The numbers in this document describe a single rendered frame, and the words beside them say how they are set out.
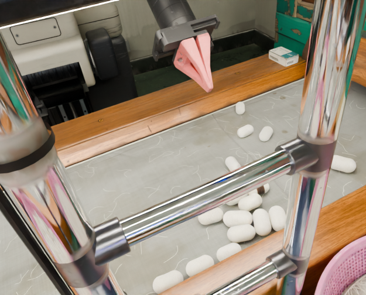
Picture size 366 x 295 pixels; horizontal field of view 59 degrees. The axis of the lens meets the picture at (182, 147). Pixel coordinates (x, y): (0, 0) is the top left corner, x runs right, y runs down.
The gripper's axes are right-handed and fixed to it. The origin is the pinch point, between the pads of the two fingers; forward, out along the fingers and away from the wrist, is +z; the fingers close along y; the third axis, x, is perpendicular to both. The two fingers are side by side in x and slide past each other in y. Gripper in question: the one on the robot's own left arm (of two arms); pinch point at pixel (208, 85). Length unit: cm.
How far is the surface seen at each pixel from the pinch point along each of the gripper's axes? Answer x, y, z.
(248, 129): 7.5, 6.8, 7.3
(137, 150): 13.6, -11.6, 2.4
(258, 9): 159, 143, -102
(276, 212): -4.0, -1.0, 20.4
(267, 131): 5.6, 8.8, 9.2
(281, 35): 20.2, 32.9, -13.1
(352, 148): 1.0, 18.4, 17.7
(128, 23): 160, 40, -120
